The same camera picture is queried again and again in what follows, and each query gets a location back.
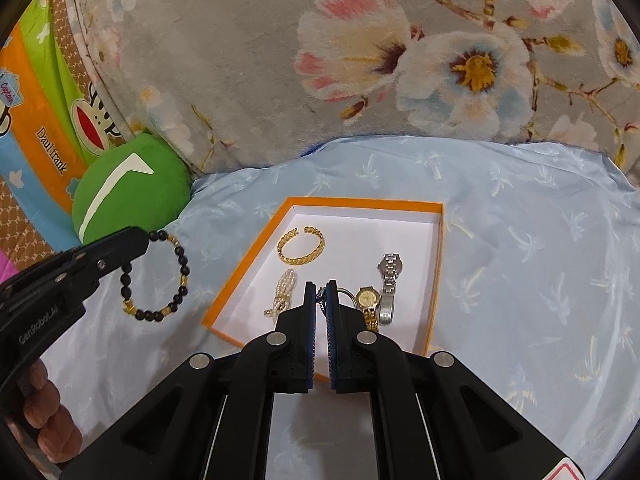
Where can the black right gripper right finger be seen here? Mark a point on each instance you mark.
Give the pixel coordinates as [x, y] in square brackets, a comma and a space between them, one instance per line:
[433, 418]

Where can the silver ring pendant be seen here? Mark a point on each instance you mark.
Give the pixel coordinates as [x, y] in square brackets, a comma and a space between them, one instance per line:
[321, 297]

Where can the orange white shallow box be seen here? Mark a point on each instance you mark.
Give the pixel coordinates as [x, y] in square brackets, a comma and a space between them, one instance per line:
[358, 233]

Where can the person's left hand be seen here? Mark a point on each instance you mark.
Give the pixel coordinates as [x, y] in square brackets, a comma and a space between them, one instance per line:
[58, 437]

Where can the silver wristwatch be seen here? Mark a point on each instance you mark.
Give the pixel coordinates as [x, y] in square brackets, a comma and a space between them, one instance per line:
[390, 267]

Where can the pearl gold brooch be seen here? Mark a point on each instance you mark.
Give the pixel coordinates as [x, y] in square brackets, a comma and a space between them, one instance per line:
[283, 295]

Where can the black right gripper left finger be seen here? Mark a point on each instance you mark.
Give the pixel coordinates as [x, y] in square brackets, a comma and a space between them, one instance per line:
[210, 418]

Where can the colourful cartoon monkey bedding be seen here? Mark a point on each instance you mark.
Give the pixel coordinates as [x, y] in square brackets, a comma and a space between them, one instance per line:
[54, 125]

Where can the gold wristwatch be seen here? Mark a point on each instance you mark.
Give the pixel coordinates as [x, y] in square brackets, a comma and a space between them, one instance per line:
[367, 301]

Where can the grey floral blanket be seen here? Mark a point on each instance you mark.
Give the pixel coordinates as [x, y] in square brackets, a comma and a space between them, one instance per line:
[246, 83]

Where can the green round plush cushion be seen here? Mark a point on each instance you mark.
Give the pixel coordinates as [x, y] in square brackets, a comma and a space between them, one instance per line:
[142, 183]

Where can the gold chain bangle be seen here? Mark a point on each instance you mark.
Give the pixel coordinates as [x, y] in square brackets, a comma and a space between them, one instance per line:
[300, 246]

